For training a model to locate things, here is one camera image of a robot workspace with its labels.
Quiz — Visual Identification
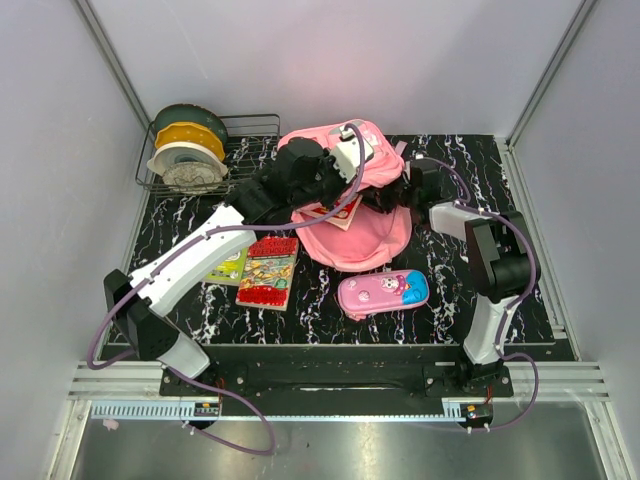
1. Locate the yellow plate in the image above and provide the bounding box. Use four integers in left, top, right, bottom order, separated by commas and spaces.
154, 122, 226, 161

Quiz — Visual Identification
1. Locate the pink student backpack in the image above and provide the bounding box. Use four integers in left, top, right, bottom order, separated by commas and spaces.
296, 119, 412, 273

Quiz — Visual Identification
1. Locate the dark green plate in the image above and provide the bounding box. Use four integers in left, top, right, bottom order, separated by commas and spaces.
153, 103, 229, 146

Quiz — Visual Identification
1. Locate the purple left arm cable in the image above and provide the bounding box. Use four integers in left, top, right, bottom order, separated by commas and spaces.
87, 123, 367, 456

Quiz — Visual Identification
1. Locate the white plate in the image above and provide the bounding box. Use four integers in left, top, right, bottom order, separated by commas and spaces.
147, 142, 228, 176

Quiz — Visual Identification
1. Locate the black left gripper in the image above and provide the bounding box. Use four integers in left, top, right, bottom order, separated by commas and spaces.
292, 148, 359, 213

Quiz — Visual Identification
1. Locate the green book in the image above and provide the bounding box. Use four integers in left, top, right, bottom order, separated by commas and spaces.
203, 248, 248, 286

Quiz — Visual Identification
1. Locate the speckled grey plate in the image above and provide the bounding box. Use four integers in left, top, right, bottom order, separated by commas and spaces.
162, 162, 224, 195

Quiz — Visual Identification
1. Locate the pink cat pencil case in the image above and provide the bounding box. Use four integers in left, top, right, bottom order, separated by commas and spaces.
337, 269, 430, 321

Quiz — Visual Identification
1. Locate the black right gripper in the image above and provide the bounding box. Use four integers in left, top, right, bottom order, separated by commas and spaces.
351, 167, 418, 215

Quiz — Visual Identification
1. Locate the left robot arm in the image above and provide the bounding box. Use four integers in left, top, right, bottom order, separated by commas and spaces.
104, 125, 373, 396

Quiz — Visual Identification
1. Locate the red treehouse book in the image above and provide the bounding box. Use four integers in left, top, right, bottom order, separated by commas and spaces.
236, 236, 299, 311

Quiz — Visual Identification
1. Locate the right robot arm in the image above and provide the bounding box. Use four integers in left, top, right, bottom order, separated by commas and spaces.
361, 157, 539, 397

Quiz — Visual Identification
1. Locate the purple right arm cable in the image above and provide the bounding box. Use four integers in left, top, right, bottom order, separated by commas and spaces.
414, 157, 540, 432

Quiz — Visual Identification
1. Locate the red white book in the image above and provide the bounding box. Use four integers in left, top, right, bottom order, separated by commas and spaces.
301, 193, 364, 233

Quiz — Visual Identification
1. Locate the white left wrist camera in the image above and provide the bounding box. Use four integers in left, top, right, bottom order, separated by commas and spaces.
330, 126, 374, 183

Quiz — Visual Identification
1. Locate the wire dish rack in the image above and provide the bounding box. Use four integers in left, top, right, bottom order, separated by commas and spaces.
135, 113, 281, 196

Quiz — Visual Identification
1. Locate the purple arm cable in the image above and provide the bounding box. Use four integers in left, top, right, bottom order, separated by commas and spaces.
87, 123, 367, 456
414, 157, 540, 432

